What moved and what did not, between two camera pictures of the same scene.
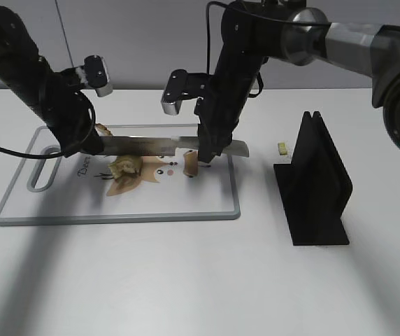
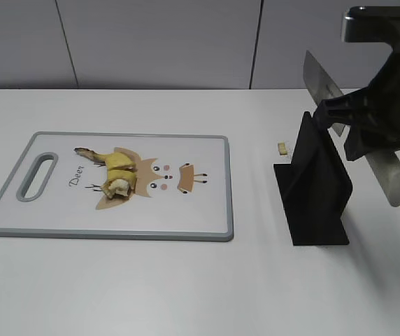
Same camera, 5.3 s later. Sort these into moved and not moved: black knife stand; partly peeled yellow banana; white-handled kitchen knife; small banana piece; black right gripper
Moved: white-handled kitchen knife; partly peeled yellow banana; black right gripper
Not moved: small banana piece; black knife stand
